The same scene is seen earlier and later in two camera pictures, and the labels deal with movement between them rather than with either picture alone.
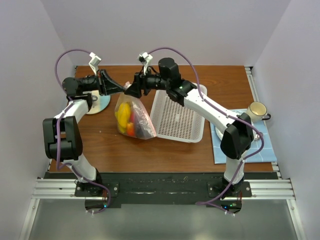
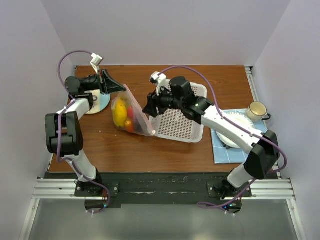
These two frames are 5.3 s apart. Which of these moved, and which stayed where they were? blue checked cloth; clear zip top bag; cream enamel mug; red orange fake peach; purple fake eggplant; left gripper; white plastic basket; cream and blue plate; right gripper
Moved: right gripper; red orange fake peach; purple fake eggplant; clear zip top bag
Stayed: white plastic basket; cream enamel mug; cream and blue plate; blue checked cloth; left gripper
